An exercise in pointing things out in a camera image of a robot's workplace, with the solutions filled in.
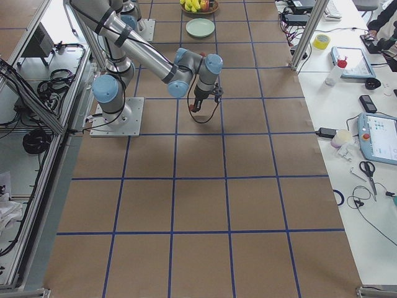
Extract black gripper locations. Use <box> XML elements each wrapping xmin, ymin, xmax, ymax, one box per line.
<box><xmin>194</xmin><ymin>83</ymin><xmax>223</xmax><ymax>110</ymax></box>

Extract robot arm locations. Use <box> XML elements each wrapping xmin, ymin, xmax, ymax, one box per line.
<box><xmin>69</xmin><ymin>1</ymin><xmax>223</xmax><ymax>113</ymax></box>
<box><xmin>120</xmin><ymin>0</ymin><xmax>145</xmax><ymax>32</ymax></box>

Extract light green plate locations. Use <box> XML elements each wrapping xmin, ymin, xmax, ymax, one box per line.
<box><xmin>185</xmin><ymin>18</ymin><xmax>215</xmax><ymax>38</ymax></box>

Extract brown wicker basket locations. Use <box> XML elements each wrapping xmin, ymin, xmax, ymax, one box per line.
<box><xmin>180</xmin><ymin>0</ymin><xmax>218</xmax><ymax>14</ymax></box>

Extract yellow banana bunch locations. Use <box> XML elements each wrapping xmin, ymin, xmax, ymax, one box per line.
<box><xmin>179</xmin><ymin>0</ymin><xmax>201</xmax><ymax>13</ymax></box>

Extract red yellow apple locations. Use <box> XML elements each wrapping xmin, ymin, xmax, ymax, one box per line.
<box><xmin>200</xmin><ymin>0</ymin><xmax>210</xmax><ymax>12</ymax></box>

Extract black power adapter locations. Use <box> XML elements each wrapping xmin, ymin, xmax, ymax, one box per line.
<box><xmin>315</xmin><ymin>127</ymin><xmax>337</xmax><ymax>139</ymax></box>

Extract white squeeze bottle red cap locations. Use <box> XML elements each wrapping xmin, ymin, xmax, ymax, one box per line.
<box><xmin>324</xmin><ymin>57</ymin><xmax>347</xmax><ymax>86</ymax></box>

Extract yellow tape roll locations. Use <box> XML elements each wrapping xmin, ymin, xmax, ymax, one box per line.
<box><xmin>313</xmin><ymin>34</ymin><xmax>331</xmax><ymax>50</ymax></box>

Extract white paper cup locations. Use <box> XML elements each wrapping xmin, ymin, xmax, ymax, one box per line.
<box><xmin>331</xmin><ymin>129</ymin><xmax>353</xmax><ymax>148</ymax></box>

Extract blue teach pendant far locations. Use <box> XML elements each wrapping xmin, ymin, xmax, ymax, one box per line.
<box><xmin>330</xmin><ymin>47</ymin><xmax>376</xmax><ymax>79</ymax></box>

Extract blue teach pendant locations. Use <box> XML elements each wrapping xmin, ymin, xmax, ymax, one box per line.
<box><xmin>330</xmin><ymin>47</ymin><xmax>376</xmax><ymax>79</ymax></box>
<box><xmin>357</xmin><ymin>112</ymin><xmax>396</xmax><ymax>165</ymax></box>

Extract black phone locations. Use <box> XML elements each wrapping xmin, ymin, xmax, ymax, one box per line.
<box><xmin>359</xmin><ymin>95</ymin><xmax>377</xmax><ymax>114</ymax></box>

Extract blue teach pendant near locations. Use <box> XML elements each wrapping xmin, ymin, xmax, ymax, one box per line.
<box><xmin>357</xmin><ymin>112</ymin><xmax>396</xmax><ymax>165</ymax></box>

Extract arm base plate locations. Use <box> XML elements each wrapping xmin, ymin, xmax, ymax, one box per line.
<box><xmin>136</xmin><ymin>19</ymin><xmax>156</xmax><ymax>42</ymax></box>
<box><xmin>89</xmin><ymin>97</ymin><xmax>145</xmax><ymax>137</ymax></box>

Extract aluminium frame post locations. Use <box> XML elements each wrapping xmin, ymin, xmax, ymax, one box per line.
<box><xmin>290</xmin><ymin>0</ymin><xmax>328</xmax><ymax>70</ymax></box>

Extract black handled scissors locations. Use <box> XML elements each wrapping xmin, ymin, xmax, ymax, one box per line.
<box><xmin>359</xmin><ymin>161</ymin><xmax>377</xmax><ymax>201</ymax></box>

